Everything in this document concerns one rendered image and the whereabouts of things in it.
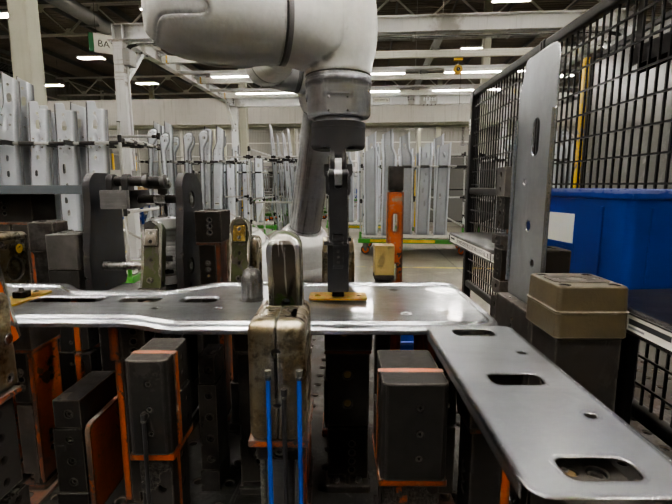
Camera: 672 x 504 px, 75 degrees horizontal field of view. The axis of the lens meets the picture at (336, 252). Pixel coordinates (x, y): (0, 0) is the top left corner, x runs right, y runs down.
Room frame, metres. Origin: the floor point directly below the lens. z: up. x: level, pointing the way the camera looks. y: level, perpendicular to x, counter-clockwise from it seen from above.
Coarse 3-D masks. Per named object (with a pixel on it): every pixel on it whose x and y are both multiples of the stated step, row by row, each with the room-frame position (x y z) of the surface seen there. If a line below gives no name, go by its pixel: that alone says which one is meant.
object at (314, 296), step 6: (312, 294) 0.63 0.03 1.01; (318, 294) 0.63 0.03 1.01; (324, 294) 0.63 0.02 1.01; (330, 294) 0.63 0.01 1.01; (336, 294) 0.61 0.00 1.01; (342, 294) 0.61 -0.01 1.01; (348, 294) 0.63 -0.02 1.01; (354, 294) 0.63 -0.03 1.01; (360, 294) 0.62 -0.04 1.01; (312, 300) 0.60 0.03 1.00; (318, 300) 0.60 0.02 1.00; (324, 300) 0.60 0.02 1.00; (330, 300) 0.60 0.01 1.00; (336, 300) 0.60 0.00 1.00; (342, 300) 0.60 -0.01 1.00; (348, 300) 0.60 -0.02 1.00; (354, 300) 0.60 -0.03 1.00; (360, 300) 0.60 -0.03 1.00
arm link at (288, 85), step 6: (246, 72) 1.13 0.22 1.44; (252, 72) 1.07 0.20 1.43; (294, 72) 1.10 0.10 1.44; (300, 72) 1.11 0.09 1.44; (252, 78) 1.10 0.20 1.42; (258, 78) 1.07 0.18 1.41; (288, 78) 1.11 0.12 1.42; (294, 78) 1.11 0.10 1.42; (300, 78) 1.12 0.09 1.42; (258, 84) 1.14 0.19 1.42; (264, 84) 1.10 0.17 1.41; (270, 84) 1.09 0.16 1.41; (276, 84) 1.11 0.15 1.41; (282, 84) 1.11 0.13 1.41; (288, 84) 1.12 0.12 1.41; (294, 84) 1.13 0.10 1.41; (300, 84) 1.13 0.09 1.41; (282, 90) 1.15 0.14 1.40; (288, 90) 1.15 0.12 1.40; (294, 90) 1.15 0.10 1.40
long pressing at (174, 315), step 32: (32, 288) 0.69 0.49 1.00; (64, 288) 0.68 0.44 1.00; (192, 288) 0.68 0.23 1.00; (224, 288) 0.69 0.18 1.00; (320, 288) 0.69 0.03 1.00; (352, 288) 0.69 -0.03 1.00; (384, 288) 0.69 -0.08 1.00; (416, 288) 0.69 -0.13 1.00; (448, 288) 0.69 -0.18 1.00; (32, 320) 0.53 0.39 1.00; (64, 320) 0.53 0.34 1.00; (96, 320) 0.53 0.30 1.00; (128, 320) 0.53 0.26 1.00; (160, 320) 0.52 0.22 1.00; (192, 320) 0.52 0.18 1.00; (224, 320) 0.52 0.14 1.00; (320, 320) 0.52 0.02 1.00; (352, 320) 0.52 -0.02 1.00; (384, 320) 0.52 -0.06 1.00; (416, 320) 0.52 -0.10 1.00; (448, 320) 0.52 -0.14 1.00; (480, 320) 0.52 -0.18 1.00
